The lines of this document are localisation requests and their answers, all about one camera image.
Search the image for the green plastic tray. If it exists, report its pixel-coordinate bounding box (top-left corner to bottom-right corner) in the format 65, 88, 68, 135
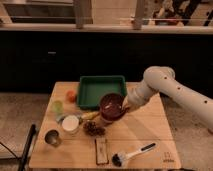
77, 75, 127, 110

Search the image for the pine cone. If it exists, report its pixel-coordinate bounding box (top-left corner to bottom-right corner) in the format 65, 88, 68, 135
83, 121, 105, 136

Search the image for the yellow corn cob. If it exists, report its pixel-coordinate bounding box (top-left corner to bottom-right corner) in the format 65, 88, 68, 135
80, 111, 99, 120

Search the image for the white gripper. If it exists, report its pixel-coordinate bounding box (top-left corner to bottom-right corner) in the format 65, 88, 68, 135
124, 81, 157, 112

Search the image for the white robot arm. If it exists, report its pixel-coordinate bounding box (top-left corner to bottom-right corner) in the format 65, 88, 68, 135
122, 66, 213, 133

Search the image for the metal cup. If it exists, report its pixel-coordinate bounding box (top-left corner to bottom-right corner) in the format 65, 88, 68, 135
45, 130, 61, 147

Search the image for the white cup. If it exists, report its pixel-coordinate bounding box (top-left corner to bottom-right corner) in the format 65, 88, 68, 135
62, 115, 79, 134

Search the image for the dark red bowl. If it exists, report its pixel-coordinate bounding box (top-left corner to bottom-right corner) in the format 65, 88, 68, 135
99, 93, 125, 121

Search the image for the orange fruit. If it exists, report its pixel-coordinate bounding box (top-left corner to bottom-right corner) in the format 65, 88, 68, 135
66, 90, 77, 102

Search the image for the wooden block brush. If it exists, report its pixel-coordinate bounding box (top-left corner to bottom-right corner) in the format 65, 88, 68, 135
95, 138, 109, 165

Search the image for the black chair frame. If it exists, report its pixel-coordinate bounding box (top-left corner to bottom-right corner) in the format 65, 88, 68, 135
18, 124, 36, 171

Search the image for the green translucent cup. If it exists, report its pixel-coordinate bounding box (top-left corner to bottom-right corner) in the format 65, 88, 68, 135
51, 100, 63, 115

